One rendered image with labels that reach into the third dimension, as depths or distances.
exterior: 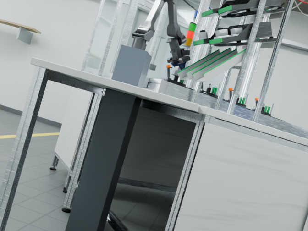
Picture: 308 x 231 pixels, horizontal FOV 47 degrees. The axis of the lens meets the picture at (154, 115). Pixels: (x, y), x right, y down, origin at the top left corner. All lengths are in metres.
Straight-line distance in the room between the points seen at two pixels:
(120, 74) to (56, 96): 4.91
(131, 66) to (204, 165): 0.65
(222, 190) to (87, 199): 0.69
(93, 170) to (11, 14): 5.77
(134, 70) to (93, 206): 0.71
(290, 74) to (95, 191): 4.89
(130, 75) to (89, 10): 5.00
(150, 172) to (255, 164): 1.60
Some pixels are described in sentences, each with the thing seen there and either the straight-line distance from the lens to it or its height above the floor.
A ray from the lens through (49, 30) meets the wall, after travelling 6.91.
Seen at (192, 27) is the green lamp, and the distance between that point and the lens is 2.43.
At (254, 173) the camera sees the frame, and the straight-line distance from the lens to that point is 1.61.
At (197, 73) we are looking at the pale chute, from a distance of 1.82.
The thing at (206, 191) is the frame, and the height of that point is 0.54.
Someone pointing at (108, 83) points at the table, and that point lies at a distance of 1.40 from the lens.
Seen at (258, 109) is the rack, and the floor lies 0.94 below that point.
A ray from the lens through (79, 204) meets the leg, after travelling 1.87.
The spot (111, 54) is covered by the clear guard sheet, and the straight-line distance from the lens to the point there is 3.40.
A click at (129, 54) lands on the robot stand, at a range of 1.80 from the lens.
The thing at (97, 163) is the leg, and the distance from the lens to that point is 1.81.
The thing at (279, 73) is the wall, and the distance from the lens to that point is 6.24.
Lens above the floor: 0.79
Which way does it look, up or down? 1 degrees down
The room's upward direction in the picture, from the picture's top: 16 degrees clockwise
